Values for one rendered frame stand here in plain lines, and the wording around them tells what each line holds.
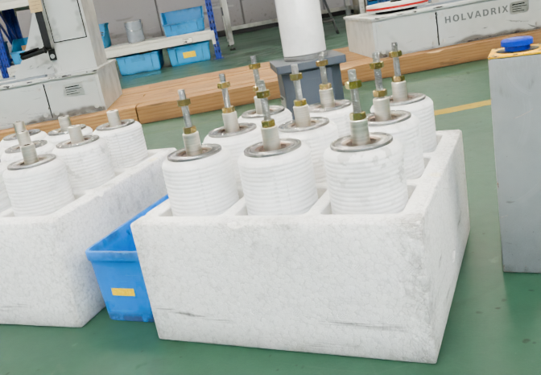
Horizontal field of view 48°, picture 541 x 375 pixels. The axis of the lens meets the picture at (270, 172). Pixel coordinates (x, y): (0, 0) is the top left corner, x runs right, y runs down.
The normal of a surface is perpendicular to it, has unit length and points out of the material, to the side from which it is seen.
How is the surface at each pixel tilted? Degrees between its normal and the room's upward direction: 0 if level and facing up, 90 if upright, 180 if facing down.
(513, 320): 0
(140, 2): 90
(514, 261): 90
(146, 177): 90
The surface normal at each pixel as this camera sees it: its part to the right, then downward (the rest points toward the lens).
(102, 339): -0.17, -0.95
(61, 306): -0.34, 0.32
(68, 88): 0.11, 0.26
